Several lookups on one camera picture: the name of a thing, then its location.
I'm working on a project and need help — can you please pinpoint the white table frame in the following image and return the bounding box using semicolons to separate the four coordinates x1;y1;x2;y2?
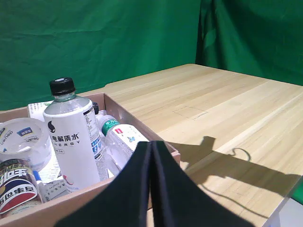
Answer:
265;175;303;227

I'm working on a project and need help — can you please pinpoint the white bottle black cap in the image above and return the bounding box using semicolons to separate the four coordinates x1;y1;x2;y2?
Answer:
43;77;107;192
27;101;99;120

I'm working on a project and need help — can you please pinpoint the wide green backdrop cloth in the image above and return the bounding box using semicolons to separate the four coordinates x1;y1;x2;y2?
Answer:
0;0;202;112

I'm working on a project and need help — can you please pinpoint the clear water bottle green label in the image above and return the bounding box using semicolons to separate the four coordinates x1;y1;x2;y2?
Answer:
96;114;150;182

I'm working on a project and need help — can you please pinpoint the blue white marker pen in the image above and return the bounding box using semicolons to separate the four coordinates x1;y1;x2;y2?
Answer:
32;170;45;203

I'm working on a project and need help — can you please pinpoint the clear adhesive tape roll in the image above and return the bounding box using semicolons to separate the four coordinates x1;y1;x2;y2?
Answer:
0;117;52;170

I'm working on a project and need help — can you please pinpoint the brown cardboard box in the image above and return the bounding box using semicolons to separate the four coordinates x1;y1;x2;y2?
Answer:
0;92;181;227

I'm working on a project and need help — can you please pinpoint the printed paper receipt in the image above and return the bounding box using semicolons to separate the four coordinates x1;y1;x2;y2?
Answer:
38;163;62;184

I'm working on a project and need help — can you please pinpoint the white booklet blue corner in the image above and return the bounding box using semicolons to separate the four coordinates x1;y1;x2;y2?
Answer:
44;179;69;202

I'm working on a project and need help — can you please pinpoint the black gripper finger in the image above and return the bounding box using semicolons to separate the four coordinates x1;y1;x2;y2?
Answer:
151;140;255;227
55;141;152;227

